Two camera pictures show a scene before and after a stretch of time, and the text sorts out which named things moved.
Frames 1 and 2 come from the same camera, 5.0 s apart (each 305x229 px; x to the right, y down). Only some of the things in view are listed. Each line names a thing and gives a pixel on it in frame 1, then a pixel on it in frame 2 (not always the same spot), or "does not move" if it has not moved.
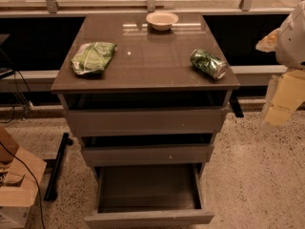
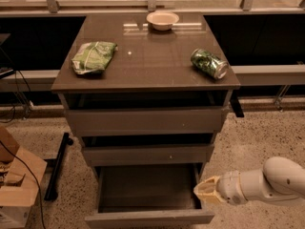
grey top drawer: x=142 y=113 does not move
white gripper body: x=292 y=45 -> x=231 y=186
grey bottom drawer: x=150 y=197 does not move
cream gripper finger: x=275 y=116 -> x=207 y=191
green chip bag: x=92 y=57 does not move
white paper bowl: x=162 y=21 does not move
